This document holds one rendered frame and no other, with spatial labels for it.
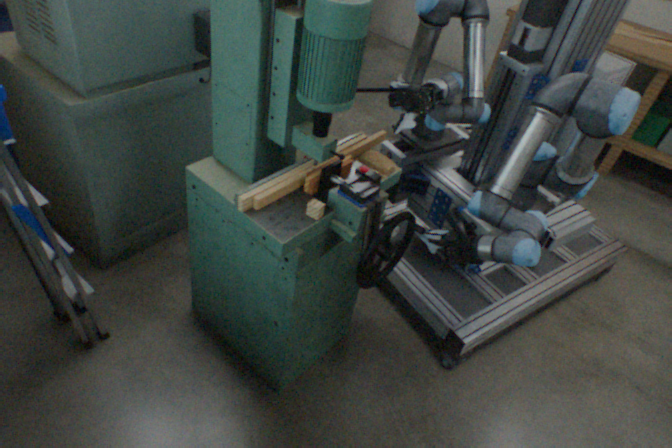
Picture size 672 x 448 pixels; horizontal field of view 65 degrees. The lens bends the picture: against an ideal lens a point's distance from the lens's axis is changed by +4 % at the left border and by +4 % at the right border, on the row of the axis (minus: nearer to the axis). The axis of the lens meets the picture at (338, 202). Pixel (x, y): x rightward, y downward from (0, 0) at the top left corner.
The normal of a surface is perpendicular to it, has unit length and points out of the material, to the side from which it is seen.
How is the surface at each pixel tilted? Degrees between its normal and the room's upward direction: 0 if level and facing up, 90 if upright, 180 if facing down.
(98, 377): 0
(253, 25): 90
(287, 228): 0
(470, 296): 0
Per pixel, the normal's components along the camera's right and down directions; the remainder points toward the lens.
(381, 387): 0.15, -0.76
